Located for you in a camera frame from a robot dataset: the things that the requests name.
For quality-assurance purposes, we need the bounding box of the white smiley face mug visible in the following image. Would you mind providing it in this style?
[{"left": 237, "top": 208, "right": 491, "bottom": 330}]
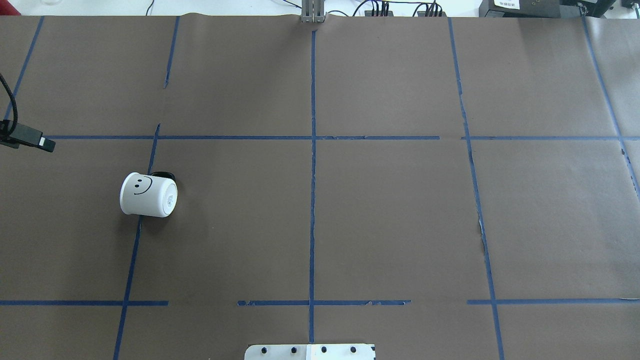
[{"left": 119, "top": 171, "right": 178, "bottom": 218}]

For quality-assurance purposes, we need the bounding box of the black power strip left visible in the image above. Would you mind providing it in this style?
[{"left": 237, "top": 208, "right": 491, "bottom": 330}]
[{"left": 362, "top": 0, "right": 394, "bottom": 18}]

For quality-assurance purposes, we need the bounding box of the black power strip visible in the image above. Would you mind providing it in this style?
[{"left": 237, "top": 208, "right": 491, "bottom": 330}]
[
  {"left": 412, "top": 1, "right": 447, "bottom": 18},
  {"left": 362, "top": 0, "right": 394, "bottom": 18}
]

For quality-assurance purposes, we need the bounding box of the black power strip right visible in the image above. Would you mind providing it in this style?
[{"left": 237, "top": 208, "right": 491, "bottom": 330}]
[{"left": 412, "top": 1, "right": 447, "bottom": 18}]

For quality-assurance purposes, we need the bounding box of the black box with label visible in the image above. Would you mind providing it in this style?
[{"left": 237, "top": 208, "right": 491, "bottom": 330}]
[{"left": 478, "top": 0, "right": 585, "bottom": 19}]

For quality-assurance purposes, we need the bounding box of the grey aluminium frame post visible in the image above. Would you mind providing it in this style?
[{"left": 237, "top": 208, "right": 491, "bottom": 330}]
[{"left": 301, "top": 0, "right": 326, "bottom": 23}]

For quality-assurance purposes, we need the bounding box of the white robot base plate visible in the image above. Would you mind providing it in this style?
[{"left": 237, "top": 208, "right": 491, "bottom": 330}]
[{"left": 244, "top": 343, "right": 377, "bottom": 360}]

